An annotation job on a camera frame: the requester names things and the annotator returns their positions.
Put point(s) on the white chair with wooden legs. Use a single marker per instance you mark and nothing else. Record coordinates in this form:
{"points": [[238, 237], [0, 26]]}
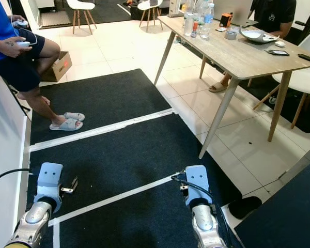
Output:
{"points": [[80, 5], [150, 5], [305, 80]]}

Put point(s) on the grey laptop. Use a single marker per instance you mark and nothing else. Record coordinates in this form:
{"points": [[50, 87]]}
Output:
{"points": [[232, 8]]}

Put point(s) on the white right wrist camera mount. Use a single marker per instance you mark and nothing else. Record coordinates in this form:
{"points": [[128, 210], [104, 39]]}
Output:
{"points": [[197, 180]]}

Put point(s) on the small bottle with red label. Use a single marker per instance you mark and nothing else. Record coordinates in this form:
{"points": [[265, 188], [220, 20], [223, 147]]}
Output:
{"points": [[195, 28]]}

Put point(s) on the black oval slipper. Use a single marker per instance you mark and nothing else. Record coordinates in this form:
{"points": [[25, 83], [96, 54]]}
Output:
{"points": [[245, 206]]}

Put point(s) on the grey tape roll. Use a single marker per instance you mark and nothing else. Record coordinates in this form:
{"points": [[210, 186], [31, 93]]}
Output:
{"points": [[230, 37]]}

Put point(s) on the clear plastic water bottle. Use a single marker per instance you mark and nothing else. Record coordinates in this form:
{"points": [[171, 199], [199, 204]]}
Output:
{"points": [[188, 20], [206, 23]]}

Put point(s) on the orange and black device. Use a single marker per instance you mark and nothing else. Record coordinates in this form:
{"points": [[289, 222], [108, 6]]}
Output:
{"points": [[226, 20]]}

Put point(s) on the black phone with light screen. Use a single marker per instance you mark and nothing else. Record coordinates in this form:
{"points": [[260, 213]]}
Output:
{"points": [[277, 52]]}

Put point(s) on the white handheld controller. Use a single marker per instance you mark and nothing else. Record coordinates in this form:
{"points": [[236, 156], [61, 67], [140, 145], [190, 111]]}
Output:
{"points": [[24, 44], [21, 22]]}

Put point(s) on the white computer mouse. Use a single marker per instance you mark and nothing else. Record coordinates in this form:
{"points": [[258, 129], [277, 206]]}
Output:
{"points": [[279, 44]]}

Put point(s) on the plain black phone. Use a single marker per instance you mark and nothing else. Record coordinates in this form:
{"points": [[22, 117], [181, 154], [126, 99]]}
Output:
{"points": [[306, 57]]}

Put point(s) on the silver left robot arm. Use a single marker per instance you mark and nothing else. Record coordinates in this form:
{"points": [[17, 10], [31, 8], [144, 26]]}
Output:
{"points": [[36, 216]]}

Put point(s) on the person in black shirt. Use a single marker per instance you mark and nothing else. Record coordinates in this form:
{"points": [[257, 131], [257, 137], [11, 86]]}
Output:
{"points": [[274, 15]]}

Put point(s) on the black floor mat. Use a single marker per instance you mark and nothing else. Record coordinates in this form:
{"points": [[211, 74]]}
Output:
{"points": [[124, 155], [98, 98], [284, 217]]}

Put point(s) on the grey bowl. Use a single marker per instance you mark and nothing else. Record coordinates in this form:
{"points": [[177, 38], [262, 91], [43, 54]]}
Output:
{"points": [[258, 36]]}

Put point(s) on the person in blue shirt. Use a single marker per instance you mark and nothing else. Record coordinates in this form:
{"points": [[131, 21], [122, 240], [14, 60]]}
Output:
{"points": [[0, 26]]}

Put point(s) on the small printed cardboard box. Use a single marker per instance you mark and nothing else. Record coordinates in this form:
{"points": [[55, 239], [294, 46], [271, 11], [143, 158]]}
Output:
{"points": [[62, 66]]}

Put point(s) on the pale slipper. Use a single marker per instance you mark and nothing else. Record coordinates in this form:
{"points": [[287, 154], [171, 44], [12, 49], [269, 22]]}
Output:
{"points": [[75, 116], [67, 125]]}

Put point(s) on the wooden table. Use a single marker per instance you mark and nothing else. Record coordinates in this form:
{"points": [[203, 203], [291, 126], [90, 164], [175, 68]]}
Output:
{"points": [[243, 57]]}

